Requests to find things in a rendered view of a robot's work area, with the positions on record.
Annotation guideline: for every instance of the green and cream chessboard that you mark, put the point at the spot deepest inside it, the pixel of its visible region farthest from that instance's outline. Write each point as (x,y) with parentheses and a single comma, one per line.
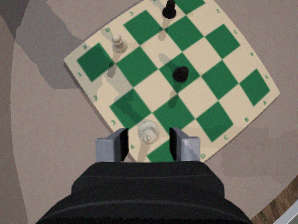
(227,86)

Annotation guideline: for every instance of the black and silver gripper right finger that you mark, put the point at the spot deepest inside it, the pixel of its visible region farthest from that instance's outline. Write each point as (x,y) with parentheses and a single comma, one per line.
(183,147)

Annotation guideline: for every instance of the black pawn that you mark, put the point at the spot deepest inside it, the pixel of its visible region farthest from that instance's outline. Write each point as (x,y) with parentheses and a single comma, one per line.
(181,75)
(170,11)

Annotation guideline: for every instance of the white queen chess piece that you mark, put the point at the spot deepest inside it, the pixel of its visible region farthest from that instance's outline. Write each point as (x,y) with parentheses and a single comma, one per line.
(151,133)

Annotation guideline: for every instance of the white pawn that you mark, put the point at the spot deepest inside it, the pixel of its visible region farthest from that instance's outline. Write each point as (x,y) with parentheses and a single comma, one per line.
(120,44)

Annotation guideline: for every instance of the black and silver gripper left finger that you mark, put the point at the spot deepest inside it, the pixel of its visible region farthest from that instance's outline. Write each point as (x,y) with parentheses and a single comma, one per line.
(113,148)

